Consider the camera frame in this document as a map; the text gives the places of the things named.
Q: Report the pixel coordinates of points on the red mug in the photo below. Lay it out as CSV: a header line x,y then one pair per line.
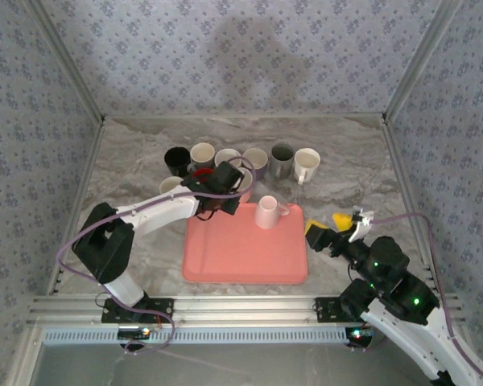
x,y
203,172

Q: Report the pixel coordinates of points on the pink faceted mug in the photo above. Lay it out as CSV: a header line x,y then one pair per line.
x,y
247,189

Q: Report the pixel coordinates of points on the cream mug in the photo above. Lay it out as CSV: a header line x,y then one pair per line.
x,y
227,154

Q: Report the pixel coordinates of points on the purple mug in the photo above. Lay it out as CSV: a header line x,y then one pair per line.
x,y
259,157

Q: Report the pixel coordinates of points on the light pink mug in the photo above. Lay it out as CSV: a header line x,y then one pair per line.
x,y
265,215

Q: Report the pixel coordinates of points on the black mug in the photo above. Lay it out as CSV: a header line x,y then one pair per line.
x,y
177,158

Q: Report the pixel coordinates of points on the light blue mug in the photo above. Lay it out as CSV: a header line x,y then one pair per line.
x,y
170,185

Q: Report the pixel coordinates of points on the white faceted mug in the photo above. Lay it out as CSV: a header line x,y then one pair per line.
x,y
306,161

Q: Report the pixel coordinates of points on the dark grey mug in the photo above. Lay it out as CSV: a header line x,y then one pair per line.
x,y
282,157

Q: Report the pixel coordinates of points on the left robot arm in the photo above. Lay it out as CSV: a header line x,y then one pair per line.
x,y
161,209

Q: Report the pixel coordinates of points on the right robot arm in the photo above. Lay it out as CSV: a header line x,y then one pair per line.
x,y
410,342

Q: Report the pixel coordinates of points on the pink plastic tray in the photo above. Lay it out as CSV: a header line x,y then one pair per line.
x,y
245,257

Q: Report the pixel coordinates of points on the aluminium wall rail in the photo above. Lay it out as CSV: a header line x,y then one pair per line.
x,y
245,116

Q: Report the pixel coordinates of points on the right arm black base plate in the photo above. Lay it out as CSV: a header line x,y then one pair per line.
x,y
326,309

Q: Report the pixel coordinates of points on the aluminium side rail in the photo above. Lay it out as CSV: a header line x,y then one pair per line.
x,y
398,161
89,165

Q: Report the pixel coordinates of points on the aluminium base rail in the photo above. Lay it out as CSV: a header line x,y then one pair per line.
x,y
245,309

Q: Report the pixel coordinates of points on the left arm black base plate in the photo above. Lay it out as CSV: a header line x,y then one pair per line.
x,y
165,307

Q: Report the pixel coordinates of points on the aluminium corner post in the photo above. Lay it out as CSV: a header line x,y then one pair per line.
x,y
90,94
399,94

